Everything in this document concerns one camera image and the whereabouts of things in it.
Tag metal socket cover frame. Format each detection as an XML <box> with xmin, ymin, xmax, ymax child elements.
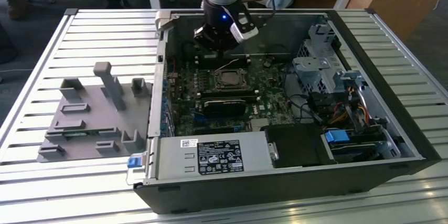
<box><xmin>214</xmin><ymin>69</ymin><xmax>249</xmax><ymax>90</ymax></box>

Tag silver square CPU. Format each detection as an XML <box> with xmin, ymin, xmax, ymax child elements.
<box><xmin>222</xmin><ymin>72</ymin><xmax>244</xmax><ymax>84</ymax></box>

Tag black RAM slot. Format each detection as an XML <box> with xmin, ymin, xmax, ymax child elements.
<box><xmin>200</xmin><ymin>94</ymin><xmax>257</xmax><ymax>101</ymax></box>
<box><xmin>202</xmin><ymin>52</ymin><xmax>250</xmax><ymax>61</ymax></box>
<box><xmin>198</xmin><ymin>58</ymin><xmax>249</xmax><ymax>69</ymax></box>
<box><xmin>198</xmin><ymin>90</ymin><xmax>256</xmax><ymax>97</ymax></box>

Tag black CPU socket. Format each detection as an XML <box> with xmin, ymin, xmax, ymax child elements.
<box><xmin>213</xmin><ymin>68</ymin><xmax>250</xmax><ymax>90</ymax></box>

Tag black graphics card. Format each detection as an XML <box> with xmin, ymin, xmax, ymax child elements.
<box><xmin>201</xmin><ymin>98</ymin><xmax>248</xmax><ymax>119</ymax></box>

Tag green motherboard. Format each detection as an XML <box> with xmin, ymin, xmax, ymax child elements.
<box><xmin>164</xmin><ymin>56</ymin><xmax>305</xmax><ymax>137</ymax></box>

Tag silver metal disk bay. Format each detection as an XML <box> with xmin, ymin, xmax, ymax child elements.
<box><xmin>292</xmin><ymin>39</ymin><xmax>350</xmax><ymax>94</ymax></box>

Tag silver chipset heatsink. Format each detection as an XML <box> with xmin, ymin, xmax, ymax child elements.
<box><xmin>249</xmin><ymin>118</ymin><xmax>270</xmax><ymax>130</ymax></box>

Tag black plastic fan shroud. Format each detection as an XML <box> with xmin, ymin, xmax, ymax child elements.
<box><xmin>261</xmin><ymin>124</ymin><xmax>337</xmax><ymax>168</ymax></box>

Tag grey power supply unit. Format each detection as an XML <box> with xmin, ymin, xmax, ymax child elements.
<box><xmin>153</xmin><ymin>131</ymin><xmax>274</xmax><ymax>180</ymax></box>

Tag grey plastic parts rack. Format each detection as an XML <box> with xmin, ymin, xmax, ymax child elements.
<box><xmin>36</xmin><ymin>61</ymin><xmax>154</xmax><ymax>163</ymax></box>

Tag blue disk carrier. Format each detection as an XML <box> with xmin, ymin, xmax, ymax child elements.
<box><xmin>324</xmin><ymin>129</ymin><xmax>350</xmax><ymax>146</ymax></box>

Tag green RAM stick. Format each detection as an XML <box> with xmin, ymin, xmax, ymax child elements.
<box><xmin>62</xmin><ymin>128</ymin><xmax>116</xmax><ymax>137</ymax></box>

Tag black open PC case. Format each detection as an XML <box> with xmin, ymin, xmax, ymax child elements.
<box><xmin>134</xmin><ymin>8</ymin><xmax>442</xmax><ymax>215</ymax></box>

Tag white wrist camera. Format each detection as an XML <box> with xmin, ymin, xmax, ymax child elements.
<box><xmin>229</xmin><ymin>11</ymin><xmax>260</xmax><ymax>44</ymax></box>

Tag black data wire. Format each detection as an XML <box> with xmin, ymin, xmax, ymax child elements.
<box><xmin>288</xmin><ymin>94</ymin><xmax>324</xmax><ymax>124</ymax></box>

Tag orange and yellow wires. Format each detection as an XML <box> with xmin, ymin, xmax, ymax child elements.
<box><xmin>328</xmin><ymin>102</ymin><xmax>372</xmax><ymax>125</ymax></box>

